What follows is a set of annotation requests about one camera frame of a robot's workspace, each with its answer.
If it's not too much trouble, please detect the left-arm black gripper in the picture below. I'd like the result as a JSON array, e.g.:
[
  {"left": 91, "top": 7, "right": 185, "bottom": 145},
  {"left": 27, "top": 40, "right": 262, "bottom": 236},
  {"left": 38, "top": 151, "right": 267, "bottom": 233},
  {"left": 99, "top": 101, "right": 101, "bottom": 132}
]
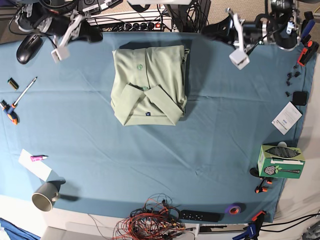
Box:
[{"left": 201, "top": 15, "right": 239, "bottom": 46}]

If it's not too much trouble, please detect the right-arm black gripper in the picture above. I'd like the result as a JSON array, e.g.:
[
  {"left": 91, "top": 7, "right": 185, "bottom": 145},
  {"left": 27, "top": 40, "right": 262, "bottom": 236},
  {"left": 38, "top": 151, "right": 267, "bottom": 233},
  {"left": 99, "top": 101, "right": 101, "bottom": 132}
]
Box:
[{"left": 72, "top": 21, "right": 103, "bottom": 43}]

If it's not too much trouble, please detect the green T-shirt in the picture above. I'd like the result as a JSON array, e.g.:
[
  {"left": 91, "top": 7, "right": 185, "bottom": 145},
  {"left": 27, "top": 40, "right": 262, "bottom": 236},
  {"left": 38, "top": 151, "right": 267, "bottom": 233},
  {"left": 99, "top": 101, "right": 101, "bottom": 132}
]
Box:
[{"left": 110, "top": 45, "right": 190, "bottom": 126}]

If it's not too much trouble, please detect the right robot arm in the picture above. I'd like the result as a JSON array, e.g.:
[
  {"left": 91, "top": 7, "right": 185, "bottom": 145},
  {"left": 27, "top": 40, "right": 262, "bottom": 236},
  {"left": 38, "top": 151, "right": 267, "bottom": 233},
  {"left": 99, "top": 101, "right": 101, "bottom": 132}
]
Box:
[{"left": 8, "top": 0, "right": 103, "bottom": 45}]

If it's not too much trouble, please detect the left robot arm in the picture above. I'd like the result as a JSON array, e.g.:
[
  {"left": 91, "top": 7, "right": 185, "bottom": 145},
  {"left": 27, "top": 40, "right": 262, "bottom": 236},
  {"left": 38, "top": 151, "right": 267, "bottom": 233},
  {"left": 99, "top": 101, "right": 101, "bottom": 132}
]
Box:
[{"left": 201, "top": 0, "right": 302, "bottom": 55}]

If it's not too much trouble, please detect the black computer mouse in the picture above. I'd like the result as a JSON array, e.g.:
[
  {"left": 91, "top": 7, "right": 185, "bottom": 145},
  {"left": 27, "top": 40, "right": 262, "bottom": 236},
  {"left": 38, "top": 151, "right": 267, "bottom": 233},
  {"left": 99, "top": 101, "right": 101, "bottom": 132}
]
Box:
[{"left": 16, "top": 34, "right": 43, "bottom": 65}]

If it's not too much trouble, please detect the black power strip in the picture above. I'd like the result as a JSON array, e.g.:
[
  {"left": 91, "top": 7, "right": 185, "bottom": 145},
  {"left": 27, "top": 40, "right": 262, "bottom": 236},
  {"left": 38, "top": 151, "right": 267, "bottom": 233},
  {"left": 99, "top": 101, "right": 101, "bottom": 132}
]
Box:
[{"left": 95, "top": 21, "right": 172, "bottom": 32}]

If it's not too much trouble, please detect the blue black clamp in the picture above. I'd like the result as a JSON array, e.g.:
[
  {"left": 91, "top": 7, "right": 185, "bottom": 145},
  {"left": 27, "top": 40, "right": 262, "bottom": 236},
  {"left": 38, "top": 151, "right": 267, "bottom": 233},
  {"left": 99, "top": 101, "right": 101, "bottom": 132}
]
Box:
[{"left": 300, "top": 11, "right": 315, "bottom": 42}]

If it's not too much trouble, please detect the orange black table clamp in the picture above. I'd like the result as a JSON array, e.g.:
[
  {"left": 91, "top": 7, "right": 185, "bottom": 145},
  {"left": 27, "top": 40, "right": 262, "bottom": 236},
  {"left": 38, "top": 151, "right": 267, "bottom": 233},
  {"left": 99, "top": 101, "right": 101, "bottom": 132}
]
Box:
[{"left": 297, "top": 40, "right": 320, "bottom": 67}]

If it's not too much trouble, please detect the small green battery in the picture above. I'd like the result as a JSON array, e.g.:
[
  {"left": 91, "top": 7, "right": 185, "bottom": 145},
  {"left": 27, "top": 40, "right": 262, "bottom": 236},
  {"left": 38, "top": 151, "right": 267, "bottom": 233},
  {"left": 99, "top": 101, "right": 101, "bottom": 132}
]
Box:
[{"left": 7, "top": 77, "right": 19, "bottom": 91}]

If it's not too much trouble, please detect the blue table cloth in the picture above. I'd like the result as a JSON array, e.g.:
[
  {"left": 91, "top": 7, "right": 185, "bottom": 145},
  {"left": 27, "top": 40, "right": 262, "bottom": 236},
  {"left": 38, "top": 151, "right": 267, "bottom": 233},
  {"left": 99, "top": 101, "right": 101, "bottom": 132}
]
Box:
[{"left": 0, "top": 32, "right": 316, "bottom": 223}]

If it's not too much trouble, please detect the black square box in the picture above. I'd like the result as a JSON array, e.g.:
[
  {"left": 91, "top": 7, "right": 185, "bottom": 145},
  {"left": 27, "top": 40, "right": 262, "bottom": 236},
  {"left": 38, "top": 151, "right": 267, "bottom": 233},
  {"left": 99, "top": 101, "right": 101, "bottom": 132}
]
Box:
[{"left": 292, "top": 91, "right": 308, "bottom": 106}]

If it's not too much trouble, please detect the white printed card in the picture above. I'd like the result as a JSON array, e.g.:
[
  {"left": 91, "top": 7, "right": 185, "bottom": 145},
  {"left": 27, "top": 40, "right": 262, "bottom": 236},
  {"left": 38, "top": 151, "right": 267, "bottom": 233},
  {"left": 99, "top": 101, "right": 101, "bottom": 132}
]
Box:
[{"left": 271, "top": 101, "right": 302, "bottom": 135}]

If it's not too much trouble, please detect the pink glue tube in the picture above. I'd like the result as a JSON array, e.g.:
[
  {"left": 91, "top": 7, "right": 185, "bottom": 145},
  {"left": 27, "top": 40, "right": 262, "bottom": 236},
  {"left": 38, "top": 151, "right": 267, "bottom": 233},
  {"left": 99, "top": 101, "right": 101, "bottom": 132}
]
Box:
[{"left": 30, "top": 155, "right": 48, "bottom": 162}]

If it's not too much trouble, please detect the green cardboard box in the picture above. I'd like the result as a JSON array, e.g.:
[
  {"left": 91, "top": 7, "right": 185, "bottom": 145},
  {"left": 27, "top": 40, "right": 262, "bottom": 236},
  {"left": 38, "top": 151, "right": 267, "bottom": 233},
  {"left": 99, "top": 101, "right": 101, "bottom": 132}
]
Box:
[{"left": 257, "top": 145, "right": 306, "bottom": 179}]

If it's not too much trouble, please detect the white paper sheet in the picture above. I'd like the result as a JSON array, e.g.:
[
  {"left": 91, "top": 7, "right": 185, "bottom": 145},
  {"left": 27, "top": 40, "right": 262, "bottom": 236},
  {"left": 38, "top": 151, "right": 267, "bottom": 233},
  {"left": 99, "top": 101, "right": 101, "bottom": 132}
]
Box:
[{"left": 18, "top": 149, "right": 52, "bottom": 182}]

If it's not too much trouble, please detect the small orange spring clamp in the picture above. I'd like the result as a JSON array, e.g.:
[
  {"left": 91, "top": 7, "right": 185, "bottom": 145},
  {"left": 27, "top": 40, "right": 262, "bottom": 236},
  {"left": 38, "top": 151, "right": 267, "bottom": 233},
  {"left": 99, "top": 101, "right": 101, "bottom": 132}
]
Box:
[{"left": 254, "top": 177, "right": 273, "bottom": 194}]

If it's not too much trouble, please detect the grey ceramic mug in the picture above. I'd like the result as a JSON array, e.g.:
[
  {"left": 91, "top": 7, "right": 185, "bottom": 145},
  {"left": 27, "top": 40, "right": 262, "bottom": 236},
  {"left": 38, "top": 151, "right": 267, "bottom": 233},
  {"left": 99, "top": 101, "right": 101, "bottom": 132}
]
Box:
[{"left": 31, "top": 182, "right": 61, "bottom": 212}]

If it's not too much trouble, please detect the purple tape roll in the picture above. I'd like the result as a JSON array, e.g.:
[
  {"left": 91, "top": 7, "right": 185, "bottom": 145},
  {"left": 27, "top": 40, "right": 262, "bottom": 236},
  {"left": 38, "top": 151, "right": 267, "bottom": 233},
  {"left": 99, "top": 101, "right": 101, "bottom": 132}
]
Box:
[{"left": 224, "top": 203, "right": 242, "bottom": 215}]

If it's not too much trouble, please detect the black remote control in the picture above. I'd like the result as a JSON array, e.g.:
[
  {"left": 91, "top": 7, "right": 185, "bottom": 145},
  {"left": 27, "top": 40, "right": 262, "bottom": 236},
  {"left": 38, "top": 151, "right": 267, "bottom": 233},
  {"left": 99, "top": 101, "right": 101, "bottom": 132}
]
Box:
[{"left": 179, "top": 210, "right": 221, "bottom": 223}]

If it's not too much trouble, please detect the blue orange bar clamp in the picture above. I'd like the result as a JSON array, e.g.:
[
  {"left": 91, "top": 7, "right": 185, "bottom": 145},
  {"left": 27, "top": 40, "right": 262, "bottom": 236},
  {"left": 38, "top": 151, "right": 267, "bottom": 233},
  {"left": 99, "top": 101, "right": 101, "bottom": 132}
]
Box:
[{"left": 232, "top": 210, "right": 267, "bottom": 240}]

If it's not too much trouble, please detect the right-arm white wrist camera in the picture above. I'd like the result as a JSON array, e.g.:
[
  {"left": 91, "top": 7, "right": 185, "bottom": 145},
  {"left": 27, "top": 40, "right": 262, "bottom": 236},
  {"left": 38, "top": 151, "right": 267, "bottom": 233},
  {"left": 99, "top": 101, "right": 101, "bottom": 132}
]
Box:
[{"left": 51, "top": 47, "right": 70, "bottom": 63}]

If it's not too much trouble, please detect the left-arm white wrist camera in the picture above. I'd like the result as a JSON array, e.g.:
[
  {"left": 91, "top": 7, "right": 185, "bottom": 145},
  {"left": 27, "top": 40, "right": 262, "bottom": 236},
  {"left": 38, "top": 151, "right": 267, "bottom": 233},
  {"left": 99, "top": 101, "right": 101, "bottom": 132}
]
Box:
[{"left": 229, "top": 48, "right": 250, "bottom": 70}]

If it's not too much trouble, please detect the red black wire bundle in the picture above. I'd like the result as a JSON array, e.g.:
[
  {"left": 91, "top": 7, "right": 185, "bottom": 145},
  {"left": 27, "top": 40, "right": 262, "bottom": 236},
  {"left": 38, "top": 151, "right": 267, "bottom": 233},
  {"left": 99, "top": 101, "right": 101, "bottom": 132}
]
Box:
[{"left": 112, "top": 192, "right": 197, "bottom": 240}]

